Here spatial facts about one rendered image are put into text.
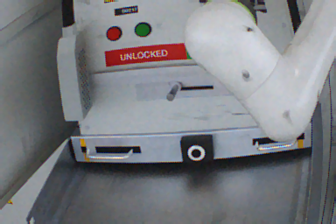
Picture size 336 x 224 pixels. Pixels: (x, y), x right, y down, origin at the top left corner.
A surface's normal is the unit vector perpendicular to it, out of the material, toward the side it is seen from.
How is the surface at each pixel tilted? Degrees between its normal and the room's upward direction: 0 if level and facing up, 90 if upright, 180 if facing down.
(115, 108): 90
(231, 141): 90
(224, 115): 90
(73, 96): 90
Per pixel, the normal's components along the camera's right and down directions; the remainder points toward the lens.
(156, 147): -0.18, 0.40
